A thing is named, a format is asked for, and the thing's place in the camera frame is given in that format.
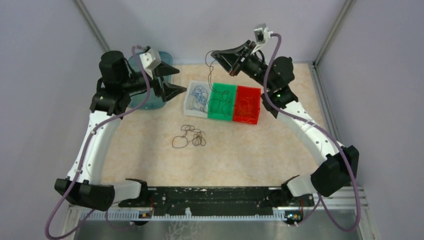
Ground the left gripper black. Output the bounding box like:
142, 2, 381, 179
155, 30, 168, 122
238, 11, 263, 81
120, 60, 187, 102

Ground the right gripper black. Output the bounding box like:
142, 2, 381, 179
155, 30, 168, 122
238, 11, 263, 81
211, 40, 275, 91

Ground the orange cable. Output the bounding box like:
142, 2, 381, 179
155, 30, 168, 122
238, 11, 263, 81
235, 95, 260, 123

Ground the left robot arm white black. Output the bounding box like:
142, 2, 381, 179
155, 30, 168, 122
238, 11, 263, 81
54, 49, 187, 212

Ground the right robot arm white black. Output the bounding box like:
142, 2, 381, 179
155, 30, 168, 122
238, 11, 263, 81
211, 40, 359, 206

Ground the teal transparent plastic tray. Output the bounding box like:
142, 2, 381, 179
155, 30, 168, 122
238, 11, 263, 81
128, 51, 173, 110

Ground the white plastic bin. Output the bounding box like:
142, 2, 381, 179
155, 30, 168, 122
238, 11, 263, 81
183, 80, 212, 119

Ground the red plastic bin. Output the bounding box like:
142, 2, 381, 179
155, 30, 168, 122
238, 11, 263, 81
232, 85, 262, 125

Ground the green plastic bin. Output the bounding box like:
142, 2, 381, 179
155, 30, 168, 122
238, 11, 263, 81
208, 82, 237, 122

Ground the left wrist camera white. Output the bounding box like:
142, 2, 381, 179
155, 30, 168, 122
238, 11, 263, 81
138, 48, 162, 79

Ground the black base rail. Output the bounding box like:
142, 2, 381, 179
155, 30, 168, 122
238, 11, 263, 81
118, 186, 302, 216

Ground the white cable duct strip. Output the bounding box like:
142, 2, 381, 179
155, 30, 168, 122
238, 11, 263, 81
80, 208, 302, 225

